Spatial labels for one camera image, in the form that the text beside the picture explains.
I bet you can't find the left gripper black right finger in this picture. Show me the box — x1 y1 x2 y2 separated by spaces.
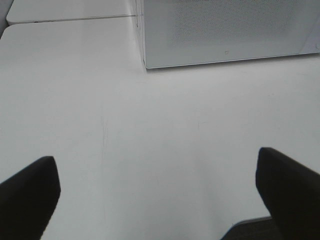
255 147 320 240

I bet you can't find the white microwave oven body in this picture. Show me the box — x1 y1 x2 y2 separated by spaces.
136 0 320 71

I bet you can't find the white neighbouring table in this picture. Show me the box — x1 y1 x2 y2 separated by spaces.
6 0 135 25

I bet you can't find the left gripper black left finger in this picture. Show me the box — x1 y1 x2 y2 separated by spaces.
0 156 61 240

